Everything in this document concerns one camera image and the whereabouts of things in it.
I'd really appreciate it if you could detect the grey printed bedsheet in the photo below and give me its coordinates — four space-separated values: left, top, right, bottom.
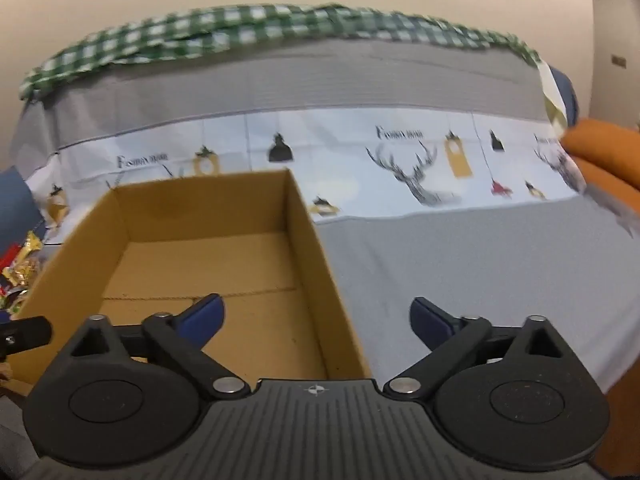
10 40 640 396

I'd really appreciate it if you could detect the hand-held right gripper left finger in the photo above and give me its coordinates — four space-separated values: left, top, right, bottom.
74 293 252 402

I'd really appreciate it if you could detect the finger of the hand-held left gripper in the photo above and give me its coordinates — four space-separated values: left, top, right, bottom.
0 316 53 361

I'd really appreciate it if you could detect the blue pillow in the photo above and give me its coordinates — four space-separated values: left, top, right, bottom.
0 167 45 247

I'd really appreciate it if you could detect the dark blue cushion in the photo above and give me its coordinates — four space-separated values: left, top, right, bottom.
550 67 582 126

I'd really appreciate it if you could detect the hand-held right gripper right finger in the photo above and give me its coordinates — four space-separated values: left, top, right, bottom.
382 297 572 402

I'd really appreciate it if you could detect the green checked cloth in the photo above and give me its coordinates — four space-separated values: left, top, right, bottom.
19 4 546 103

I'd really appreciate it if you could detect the pile of snack packets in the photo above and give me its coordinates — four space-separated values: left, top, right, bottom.
0 230 46 322

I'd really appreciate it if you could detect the orange pillow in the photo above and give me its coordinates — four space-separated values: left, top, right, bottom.
562 117 640 221

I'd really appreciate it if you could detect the cardboard box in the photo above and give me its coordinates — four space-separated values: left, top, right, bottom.
10 169 373 396

